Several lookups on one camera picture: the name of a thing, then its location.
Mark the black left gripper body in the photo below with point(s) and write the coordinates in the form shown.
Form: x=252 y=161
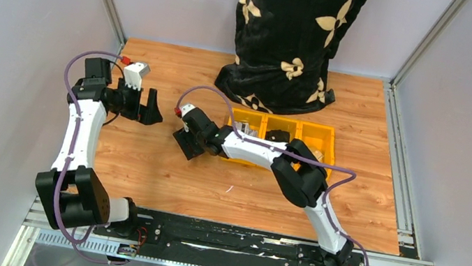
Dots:
x=128 y=101

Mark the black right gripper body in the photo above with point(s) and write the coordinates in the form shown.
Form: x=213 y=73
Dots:
x=184 y=136

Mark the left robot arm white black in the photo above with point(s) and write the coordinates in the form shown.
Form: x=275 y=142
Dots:
x=71 y=193

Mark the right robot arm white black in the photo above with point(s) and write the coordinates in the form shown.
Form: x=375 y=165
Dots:
x=301 y=178

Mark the black VIP cards pile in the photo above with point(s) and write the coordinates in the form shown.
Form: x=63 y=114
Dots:
x=276 y=135

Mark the yellow bin right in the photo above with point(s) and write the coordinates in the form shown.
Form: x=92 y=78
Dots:
x=320 y=137

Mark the black floral blanket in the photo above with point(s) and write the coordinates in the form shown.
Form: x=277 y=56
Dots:
x=282 y=53

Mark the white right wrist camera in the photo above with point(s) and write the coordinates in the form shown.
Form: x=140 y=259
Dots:
x=186 y=108

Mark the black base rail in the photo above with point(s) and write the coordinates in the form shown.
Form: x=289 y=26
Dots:
x=199 y=242

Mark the aluminium frame rail right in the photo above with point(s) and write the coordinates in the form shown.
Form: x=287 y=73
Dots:
x=408 y=244

